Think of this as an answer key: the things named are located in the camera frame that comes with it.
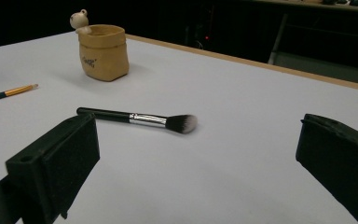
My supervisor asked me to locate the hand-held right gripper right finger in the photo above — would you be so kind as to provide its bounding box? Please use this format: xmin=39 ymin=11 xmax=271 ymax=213
xmin=295 ymin=113 xmax=358 ymax=224

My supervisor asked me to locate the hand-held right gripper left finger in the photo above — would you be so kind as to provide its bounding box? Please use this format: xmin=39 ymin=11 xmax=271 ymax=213
xmin=5 ymin=112 xmax=101 ymax=224

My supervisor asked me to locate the white metal desk frame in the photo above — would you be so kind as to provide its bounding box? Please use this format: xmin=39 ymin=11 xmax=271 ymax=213
xmin=260 ymin=0 xmax=358 ymax=65

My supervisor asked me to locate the white table mat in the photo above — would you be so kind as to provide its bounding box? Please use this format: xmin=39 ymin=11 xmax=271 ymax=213
xmin=0 ymin=31 xmax=358 ymax=224

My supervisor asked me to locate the thin dark brush gold ferrule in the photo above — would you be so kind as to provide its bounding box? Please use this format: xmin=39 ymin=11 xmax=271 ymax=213
xmin=0 ymin=83 xmax=39 ymax=105

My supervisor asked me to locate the dark device with red light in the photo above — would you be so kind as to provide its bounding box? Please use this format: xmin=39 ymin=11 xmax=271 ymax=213
xmin=185 ymin=24 xmax=213 ymax=50

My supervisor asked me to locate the small wooden cup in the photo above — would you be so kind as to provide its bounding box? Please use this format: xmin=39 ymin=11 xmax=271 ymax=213
xmin=69 ymin=8 xmax=131 ymax=82

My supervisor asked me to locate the wooden board strip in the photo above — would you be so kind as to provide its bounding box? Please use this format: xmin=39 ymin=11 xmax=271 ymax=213
xmin=125 ymin=33 xmax=358 ymax=95

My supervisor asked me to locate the black makeup brush silver ferrule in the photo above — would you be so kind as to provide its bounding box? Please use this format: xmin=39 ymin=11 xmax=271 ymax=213
xmin=76 ymin=106 xmax=199 ymax=135

